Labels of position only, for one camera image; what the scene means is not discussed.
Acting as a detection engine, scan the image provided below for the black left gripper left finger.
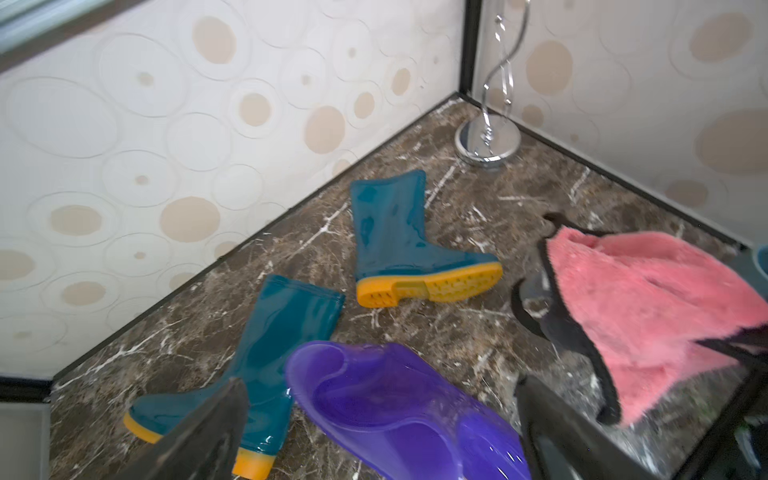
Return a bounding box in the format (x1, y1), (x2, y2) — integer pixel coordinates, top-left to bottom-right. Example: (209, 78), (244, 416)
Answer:
(114, 378), (249, 480)

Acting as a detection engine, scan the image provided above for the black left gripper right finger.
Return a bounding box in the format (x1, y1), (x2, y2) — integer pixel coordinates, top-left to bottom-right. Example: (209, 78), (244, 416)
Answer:
(515, 375), (654, 480)

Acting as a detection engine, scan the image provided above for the purple rubber boot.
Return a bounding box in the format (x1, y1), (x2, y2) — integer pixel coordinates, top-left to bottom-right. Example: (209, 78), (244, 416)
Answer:
(285, 341), (531, 479)

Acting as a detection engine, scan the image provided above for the pink microfiber cloth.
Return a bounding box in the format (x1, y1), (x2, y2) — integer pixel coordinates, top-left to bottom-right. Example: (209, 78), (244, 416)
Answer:
(511, 212), (767, 426)

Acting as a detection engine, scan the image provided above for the teal rubber boot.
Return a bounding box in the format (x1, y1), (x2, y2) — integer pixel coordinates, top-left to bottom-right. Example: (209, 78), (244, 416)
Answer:
(123, 275), (345, 479)
(350, 169), (503, 309)

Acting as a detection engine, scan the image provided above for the teal cup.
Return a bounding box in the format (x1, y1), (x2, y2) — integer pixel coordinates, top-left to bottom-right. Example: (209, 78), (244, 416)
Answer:
(752, 244), (768, 281)

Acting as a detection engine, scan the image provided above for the chrome mug tree stand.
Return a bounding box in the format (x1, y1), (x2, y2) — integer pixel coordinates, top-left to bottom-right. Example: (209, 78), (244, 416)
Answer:
(454, 1), (531, 169)

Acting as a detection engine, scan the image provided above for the black corner frame post right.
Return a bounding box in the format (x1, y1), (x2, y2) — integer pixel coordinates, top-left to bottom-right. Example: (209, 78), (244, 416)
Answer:
(458, 0), (483, 97)

